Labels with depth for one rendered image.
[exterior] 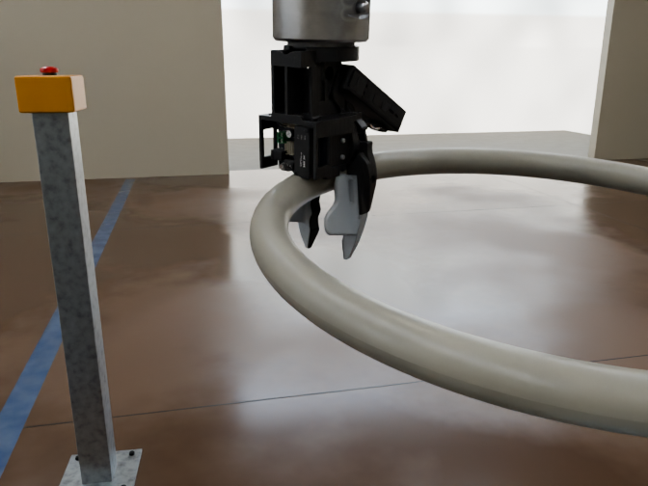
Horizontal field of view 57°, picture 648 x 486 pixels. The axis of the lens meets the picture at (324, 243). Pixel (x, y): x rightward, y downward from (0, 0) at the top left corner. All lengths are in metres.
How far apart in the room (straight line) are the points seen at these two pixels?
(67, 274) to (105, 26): 4.98
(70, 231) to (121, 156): 4.93
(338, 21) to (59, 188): 1.09
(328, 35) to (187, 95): 5.85
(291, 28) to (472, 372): 0.36
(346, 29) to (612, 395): 0.37
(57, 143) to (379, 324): 1.26
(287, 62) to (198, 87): 5.83
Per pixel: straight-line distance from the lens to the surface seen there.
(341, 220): 0.59
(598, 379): 0.30
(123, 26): 6.40
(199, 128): 6.39
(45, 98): 1.49
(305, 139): 0.55
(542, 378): 0.29
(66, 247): 1.56
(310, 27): 0.54
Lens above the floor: 1.10
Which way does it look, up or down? 17 degrees down
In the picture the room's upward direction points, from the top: straight up
